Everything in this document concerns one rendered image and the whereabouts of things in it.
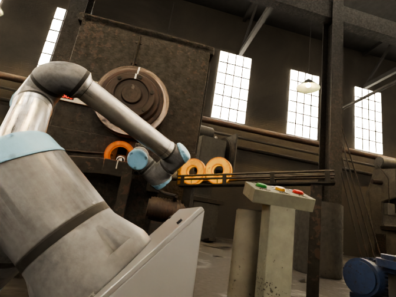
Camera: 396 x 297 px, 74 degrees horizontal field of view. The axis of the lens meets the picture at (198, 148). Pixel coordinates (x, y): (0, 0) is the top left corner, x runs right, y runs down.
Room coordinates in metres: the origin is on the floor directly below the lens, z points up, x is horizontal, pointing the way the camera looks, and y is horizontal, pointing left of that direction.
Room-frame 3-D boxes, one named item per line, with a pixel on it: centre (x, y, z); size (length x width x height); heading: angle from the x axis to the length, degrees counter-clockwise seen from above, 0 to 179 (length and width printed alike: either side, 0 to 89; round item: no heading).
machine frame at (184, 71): (2.02, 0.54, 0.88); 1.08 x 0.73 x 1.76; 100
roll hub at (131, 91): (1.50, 0.45, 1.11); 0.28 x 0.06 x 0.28; 100
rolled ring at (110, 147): (1.60, 0.47, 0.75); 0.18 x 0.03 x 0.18; 99
